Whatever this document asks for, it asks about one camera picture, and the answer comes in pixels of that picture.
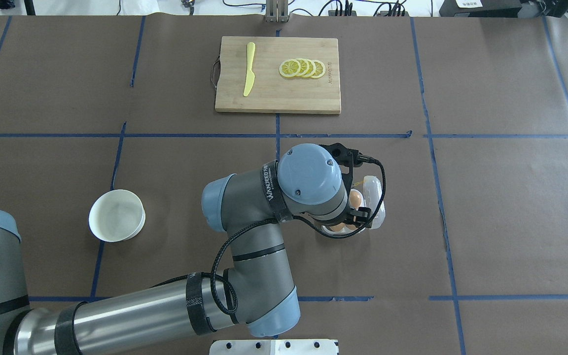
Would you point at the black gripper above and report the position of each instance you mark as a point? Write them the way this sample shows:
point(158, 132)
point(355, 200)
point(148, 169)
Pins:
point(353, 215)

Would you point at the brown egg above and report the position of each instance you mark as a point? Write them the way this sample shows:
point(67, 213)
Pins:
point(343, 228)
point(356, 199)

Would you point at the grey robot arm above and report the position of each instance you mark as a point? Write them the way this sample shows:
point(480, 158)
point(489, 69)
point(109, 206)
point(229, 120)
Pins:
point(249, 282)

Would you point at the black box top right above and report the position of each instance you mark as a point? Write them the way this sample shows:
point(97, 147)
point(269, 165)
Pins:
point(480, 8)

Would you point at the lemon slice back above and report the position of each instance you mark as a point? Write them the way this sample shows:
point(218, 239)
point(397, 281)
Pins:
point(319, 69)

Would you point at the lemon slice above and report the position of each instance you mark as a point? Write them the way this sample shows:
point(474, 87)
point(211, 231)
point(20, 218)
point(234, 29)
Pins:
point(319, 69)
point(310, 69)
point(302, 66)
point(290, 68)

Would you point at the bamboo cutting board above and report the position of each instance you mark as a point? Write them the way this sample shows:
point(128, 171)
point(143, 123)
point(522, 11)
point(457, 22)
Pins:
point(273, 93)

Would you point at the lemon slice front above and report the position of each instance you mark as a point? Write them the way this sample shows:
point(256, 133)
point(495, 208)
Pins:
point(290, 68)

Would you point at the yellow plastic knife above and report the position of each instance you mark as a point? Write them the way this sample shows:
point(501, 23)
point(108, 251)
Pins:
point(250, 75)

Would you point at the white paper bowl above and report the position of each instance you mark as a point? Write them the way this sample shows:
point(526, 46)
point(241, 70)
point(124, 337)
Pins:
point(117, 215)

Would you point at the metal bracket post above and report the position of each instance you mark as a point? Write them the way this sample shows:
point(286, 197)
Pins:
point(277, 11)

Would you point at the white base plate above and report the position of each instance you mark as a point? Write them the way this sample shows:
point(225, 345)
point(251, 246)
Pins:
point(275, 347)

